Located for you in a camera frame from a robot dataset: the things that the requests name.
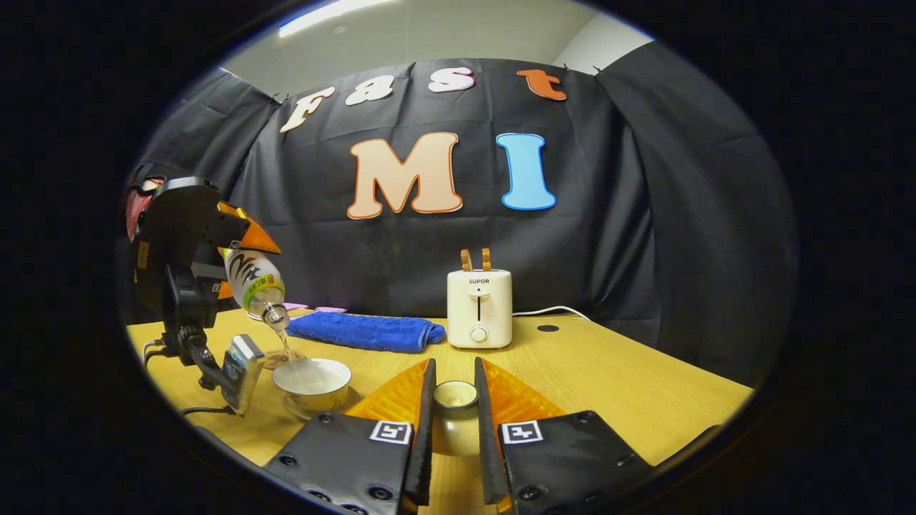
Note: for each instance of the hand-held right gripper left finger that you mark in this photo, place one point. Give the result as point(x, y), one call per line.
point(426, 429)

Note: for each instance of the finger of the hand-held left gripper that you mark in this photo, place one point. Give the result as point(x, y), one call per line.
point(254, 236)
point(225, 291)

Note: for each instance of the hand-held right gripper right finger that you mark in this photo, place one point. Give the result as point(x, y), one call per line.
point(486, 429)

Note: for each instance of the white label water bottle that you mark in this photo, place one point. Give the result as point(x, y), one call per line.
point(254, 282)

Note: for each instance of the pale yellow teacup lid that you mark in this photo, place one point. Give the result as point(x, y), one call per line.
point(455, 422)

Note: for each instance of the clear round coaster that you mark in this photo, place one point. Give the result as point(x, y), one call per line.
point(272, 361)

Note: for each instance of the pale yellow teacup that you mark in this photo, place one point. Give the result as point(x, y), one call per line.
point(315, 393)

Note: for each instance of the person's red clothing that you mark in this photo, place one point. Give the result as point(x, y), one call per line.
point(137, 211)

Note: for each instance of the blue towel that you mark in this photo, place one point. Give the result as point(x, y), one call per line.
point(365, 332)

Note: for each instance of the white toaster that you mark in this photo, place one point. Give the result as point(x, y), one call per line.
point(461, 307)

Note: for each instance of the toast slice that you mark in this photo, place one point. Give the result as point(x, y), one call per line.
point(486, 259)
point(466, 260)

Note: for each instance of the ceiling light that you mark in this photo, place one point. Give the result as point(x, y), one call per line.
point(329, 14)

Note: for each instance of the black backdrop cloth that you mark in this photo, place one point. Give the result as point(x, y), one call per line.
point(644, 214)

